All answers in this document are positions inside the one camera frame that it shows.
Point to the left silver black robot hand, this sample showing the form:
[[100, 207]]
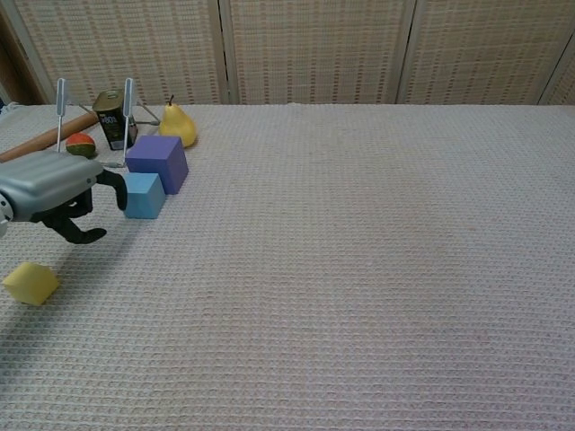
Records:
[[45, 179]]

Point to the medium blue cube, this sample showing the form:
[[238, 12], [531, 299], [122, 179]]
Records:
[[144, 197]]

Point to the small yellow cube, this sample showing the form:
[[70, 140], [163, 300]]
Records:
[[30, 283]]

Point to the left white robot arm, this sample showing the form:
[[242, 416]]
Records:
[[2, 224]]

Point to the beige woven tablecloth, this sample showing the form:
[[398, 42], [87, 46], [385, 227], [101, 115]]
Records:
[[337, 269]]

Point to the wooden rolling pin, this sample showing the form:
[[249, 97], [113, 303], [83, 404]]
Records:
[[40, 141]]

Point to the red green ball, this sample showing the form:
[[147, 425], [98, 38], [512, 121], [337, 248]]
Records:
[[81, 146]]

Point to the large purple cube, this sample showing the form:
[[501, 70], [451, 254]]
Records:
[[157, 152]]

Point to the yellow pear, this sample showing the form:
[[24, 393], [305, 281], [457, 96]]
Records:
[[177, 125]]

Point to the woven bamboo folding screen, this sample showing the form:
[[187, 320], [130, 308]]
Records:
[[314, 49]]

